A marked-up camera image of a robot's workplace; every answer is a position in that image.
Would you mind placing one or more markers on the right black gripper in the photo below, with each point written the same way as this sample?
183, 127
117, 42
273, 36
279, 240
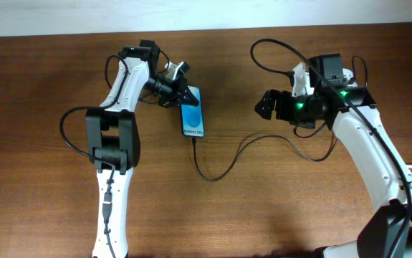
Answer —
281, 104

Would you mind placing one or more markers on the blue screen Galaxy smartphone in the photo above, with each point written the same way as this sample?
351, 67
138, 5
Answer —
192, 117

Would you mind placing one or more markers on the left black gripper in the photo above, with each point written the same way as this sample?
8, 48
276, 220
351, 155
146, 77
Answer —
175, 98

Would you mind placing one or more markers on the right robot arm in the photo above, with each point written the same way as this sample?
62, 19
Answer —
327, 91

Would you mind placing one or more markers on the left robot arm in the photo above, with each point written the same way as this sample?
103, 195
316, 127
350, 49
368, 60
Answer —
113, 139

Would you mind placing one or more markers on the white power strip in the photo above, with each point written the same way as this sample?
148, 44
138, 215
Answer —
350, 77

